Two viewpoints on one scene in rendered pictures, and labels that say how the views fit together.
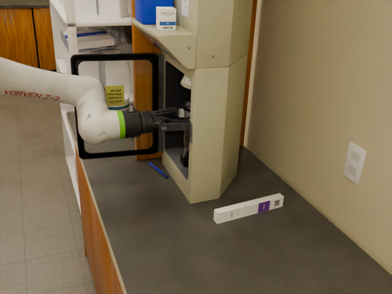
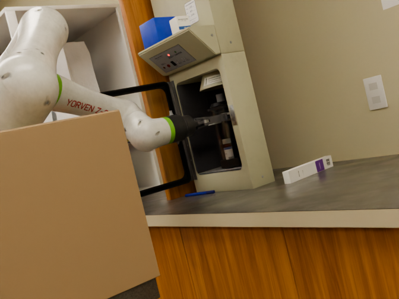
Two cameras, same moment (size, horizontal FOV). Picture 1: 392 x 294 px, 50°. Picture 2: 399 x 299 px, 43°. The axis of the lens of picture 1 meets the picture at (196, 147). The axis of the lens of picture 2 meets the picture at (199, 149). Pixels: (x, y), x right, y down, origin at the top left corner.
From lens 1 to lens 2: 90 cm
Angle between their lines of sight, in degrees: 27
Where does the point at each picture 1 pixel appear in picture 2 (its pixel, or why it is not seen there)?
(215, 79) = (238, 62)
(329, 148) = (347, 101)
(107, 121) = (157, 121)
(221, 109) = (250, 89)
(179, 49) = (205, 37)
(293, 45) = (275, 48)
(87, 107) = (134, 115)
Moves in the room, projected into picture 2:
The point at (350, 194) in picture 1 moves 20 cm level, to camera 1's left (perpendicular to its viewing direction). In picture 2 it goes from (385, 121) to (335, 134)
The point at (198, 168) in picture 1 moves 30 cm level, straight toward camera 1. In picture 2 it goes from (249, 149) to (285, 146)
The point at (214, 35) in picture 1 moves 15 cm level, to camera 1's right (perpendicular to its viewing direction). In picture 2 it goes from (226, 24) to (266, 17)
